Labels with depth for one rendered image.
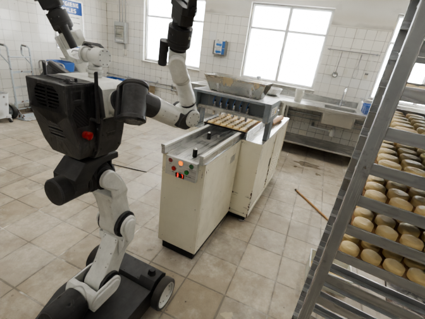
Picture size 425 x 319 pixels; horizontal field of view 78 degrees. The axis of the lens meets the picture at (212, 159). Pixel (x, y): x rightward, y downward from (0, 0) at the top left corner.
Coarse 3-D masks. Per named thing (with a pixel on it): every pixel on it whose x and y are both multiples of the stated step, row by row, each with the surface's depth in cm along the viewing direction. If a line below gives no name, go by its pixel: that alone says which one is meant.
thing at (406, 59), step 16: (416, 16) 49; (416, 32) 50; (416, 48) 50; (400, 64) 52; (400, 80) 53; (384, 96) 55; (400, 96) 54; (384, 112) 56; (384, 128) 57; (368, 144) 59; (368, 160) 60; (352, 176) 64; (368, 176) 61; (352, 192) 64; (352, 208) 65; (336, 224) 68; (336, 240) 69; (320, 272) 74; (320, 288) 76; (304, 304) 80
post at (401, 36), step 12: (408, 12) 83; (396, 48) 87; (384, 72) 90; (372, 120) 96; (360, 132) 100; (360, 144) 100; (348, 168) 105; (348, 180) 106; (336, 204) 111; (324, 240) 119; (312, 264) 125
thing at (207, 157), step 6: (228, 138) 204; (234, 138) 209; (240, 138) 226; (222, 144) 189; (228, 144) 200; (210, 150) 176; (216, 150) 180; (222, 150) 191; (204, 156) 164; (210, 156) 172; (204, 162) 166
